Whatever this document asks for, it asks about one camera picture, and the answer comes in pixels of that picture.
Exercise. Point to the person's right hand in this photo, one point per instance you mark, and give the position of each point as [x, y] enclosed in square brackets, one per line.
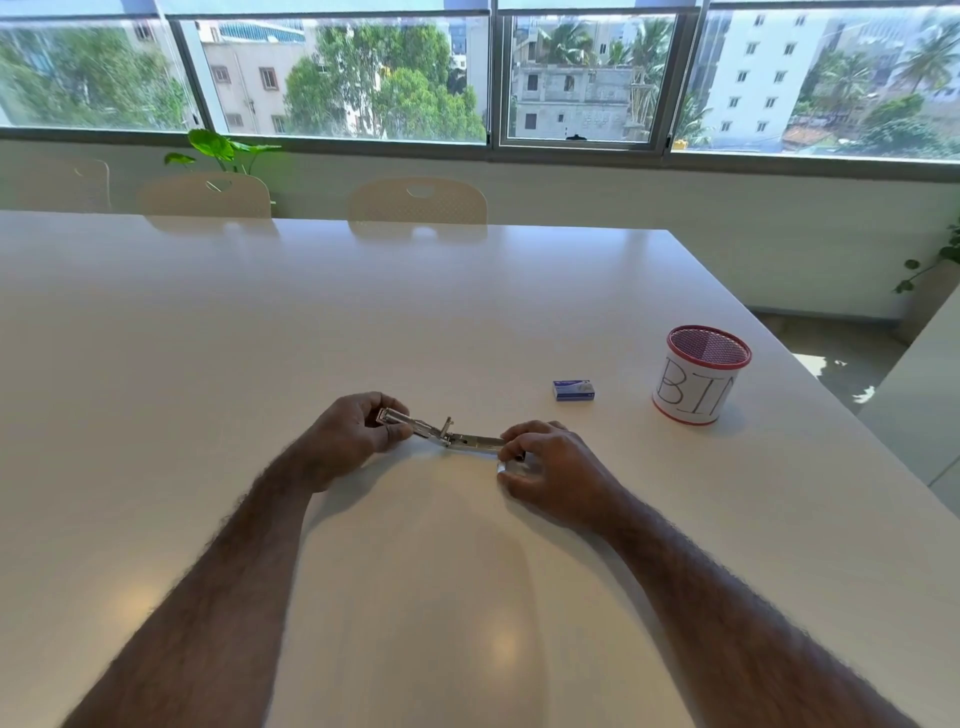
[559, 476]

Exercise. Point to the person's left hand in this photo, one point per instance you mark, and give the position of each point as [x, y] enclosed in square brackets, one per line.
[341, 442]

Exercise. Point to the person's left thumb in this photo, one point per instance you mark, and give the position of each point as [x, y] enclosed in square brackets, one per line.
[392, 433]

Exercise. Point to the person's right thumb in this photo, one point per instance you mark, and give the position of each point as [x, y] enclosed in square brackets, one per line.
[517, 480]

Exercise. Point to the metal stapler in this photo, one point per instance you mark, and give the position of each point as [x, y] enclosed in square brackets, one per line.
[442, 433]

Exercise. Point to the person's right forearm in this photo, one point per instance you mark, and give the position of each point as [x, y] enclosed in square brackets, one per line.
[757, 645]

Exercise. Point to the person's left forearm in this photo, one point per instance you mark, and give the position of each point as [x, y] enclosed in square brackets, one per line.
[199, 622]

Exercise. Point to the small blue staple box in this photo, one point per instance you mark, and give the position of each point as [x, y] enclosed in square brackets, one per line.
[574, 390]

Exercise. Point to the red mesh bin white label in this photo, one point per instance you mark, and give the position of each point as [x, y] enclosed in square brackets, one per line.
[700, 373]

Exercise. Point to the beige chair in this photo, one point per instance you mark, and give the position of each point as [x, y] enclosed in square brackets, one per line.
[56, 184]
[417, 201]
[204, 195]

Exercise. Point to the green leafy plant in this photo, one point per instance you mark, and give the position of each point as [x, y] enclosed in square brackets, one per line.
[219, 146]

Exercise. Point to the trailing green vine plant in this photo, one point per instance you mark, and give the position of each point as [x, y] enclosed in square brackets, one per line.
[937, 262]

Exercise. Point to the sliding window frame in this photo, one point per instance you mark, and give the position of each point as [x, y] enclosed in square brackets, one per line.
[480, 154]

